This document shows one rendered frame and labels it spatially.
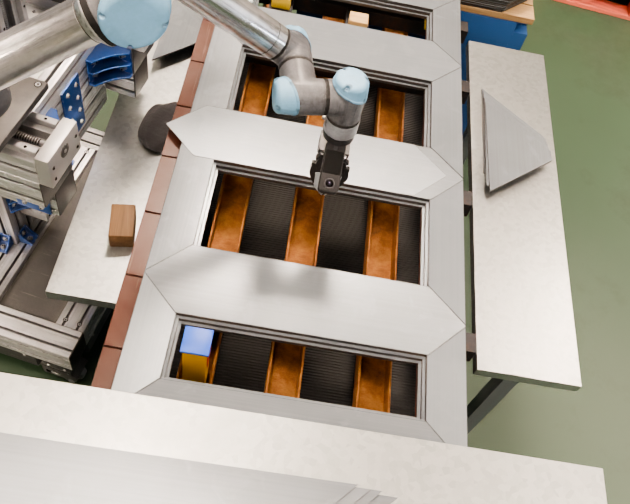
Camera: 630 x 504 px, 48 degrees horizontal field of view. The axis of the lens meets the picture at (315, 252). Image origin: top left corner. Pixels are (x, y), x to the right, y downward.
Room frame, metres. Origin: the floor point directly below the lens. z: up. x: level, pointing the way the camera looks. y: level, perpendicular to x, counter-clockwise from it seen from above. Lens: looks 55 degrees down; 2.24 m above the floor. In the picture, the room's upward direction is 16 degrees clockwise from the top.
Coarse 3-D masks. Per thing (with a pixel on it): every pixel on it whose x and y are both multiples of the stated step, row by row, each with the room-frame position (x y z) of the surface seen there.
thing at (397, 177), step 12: (396, 144) 1.38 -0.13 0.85; (408, 144) 1.39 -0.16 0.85; (384, 156) 1.32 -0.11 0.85; (396, 156) 1.33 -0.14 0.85; (408, 156) 1.35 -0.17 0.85; (384, 168) 1.28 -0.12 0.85; (396, 168) 1.29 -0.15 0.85; (408, 168) 1.30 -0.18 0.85; (384, 180) 1.24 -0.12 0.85; (396, 180) 1.25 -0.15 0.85; (408, 180) 1.26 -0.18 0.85; (396, 192) 1.21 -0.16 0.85; (408, 192) 1.22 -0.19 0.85
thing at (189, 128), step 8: (192, 112) 1.28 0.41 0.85; (200, 112) 1.29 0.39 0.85; (184, 120) 1.25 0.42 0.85; (192, 120) 1.26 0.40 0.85; (200, 120) 1.26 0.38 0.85; (184, 128) 1.22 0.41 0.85; (192, 128) 1.23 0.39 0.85; (200, 128) 1.24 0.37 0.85; (184, 136) 1.20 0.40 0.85; (192, 136) 1.20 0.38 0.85; (184, 144) 1.17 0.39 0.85; (192, 144) 1.18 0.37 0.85; (192, 152) 1.15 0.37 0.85
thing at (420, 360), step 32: (256, 0) 1.82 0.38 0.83; (352, 0) 1.95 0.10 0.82; (384, 0) 1.97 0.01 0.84; (320, 64) 1.61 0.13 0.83; (352, 192) 1.19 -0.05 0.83; (384, 192) 1.21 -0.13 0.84; (192, 320) 0.71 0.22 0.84; (352, 352) 0.74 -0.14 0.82; (384, 352) 0.76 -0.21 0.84; (416, 416) 0.64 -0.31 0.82
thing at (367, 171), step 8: (360, 136) 1.37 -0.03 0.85; (368, 136) 1.38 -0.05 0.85; (360, 144) 1.34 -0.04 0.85; (368, 144) 1.35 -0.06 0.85; (376, 144) 1.36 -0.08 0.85; (384, 144) 1.36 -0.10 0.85; (360, 152) 1.31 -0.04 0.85; (368, 152) 1.32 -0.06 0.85; (376, 152) 1.33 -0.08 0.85; (360, 160) 1.28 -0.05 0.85; (368, 160) 1.29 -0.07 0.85; (376, 160) 1.30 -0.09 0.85; (352, 168) 1.25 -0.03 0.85; (360, 168) 1.26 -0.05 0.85; (368, 168) 1.26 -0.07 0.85; (376, 168) 1.27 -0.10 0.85; (352, 176) 1.22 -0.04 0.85; (360, 176) 1.23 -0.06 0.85; (368, 176) 1.24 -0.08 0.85; (376, 176) 1.25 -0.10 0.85; (352, 184) 1.20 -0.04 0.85; (360, 184) 1.20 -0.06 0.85; (368, 184) 1.21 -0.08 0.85; (376, 184) 1.22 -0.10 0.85
